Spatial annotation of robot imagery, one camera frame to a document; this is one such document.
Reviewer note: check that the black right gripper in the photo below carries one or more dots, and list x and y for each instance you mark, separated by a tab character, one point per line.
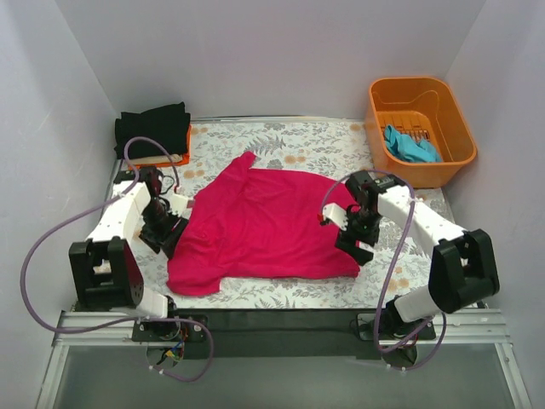
355	245

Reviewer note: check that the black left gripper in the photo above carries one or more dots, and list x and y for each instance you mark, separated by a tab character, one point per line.
163	234

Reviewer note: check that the pink t shirt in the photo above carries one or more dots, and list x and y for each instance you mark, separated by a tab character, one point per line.
258	223

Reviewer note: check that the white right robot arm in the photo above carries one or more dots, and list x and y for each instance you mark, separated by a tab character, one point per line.
463	265

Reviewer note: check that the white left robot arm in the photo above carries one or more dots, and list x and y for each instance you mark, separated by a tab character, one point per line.
105	273

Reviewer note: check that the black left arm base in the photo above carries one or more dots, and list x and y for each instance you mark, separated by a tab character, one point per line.
174	330

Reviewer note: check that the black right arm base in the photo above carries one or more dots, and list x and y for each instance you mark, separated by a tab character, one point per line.
406	355

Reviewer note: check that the floral patterned table mat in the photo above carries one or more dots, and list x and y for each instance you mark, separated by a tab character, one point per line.
330	148

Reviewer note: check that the folded beige t shirt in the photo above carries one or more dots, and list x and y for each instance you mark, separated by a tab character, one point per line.
157	159

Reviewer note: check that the folded orange t shirt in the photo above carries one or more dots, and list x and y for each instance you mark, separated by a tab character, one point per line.
182	154

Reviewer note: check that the teal t shirt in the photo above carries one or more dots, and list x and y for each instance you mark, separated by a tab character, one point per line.
406	149

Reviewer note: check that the folded black t shirt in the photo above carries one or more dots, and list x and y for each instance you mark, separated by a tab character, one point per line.
166	125

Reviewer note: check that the orange plastic basket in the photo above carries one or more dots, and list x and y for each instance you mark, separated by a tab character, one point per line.
425	109

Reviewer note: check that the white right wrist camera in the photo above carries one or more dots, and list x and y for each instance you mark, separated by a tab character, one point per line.
335	215

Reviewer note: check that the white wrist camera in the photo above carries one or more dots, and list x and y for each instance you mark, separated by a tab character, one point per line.
335	215
179	203

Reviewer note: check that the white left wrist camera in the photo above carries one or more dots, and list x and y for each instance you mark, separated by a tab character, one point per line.
179	203

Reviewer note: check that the aluminium frame rail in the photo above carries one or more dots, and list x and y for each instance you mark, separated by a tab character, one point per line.
273	358

